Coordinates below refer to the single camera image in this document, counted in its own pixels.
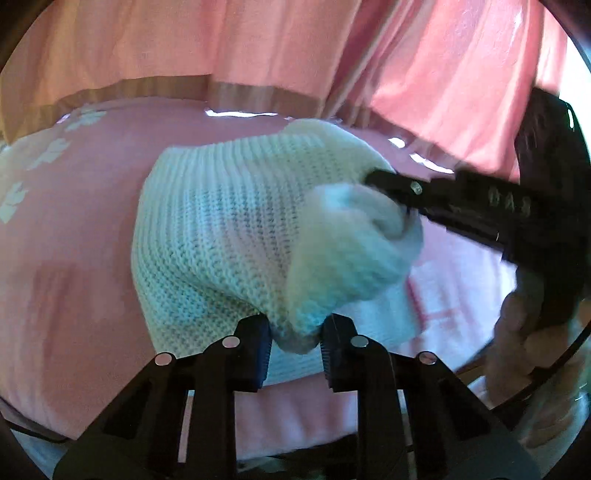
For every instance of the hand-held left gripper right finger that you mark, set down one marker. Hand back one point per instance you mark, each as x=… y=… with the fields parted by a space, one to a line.
x=328 y=360

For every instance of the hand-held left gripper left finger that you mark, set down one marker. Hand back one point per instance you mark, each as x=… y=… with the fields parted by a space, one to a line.
x=264 y=355

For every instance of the person's right hand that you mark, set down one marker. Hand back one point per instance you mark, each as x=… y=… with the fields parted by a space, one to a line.
x=515 y=341

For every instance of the pink curtain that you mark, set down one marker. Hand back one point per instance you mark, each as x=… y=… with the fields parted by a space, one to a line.
x=184 y=41

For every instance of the colour-block knit sweater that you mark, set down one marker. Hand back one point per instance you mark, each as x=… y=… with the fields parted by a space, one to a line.
x=207 y=221

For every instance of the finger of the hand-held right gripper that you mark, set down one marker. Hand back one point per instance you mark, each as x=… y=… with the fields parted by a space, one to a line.
x=438 y=220
x=406 y=187

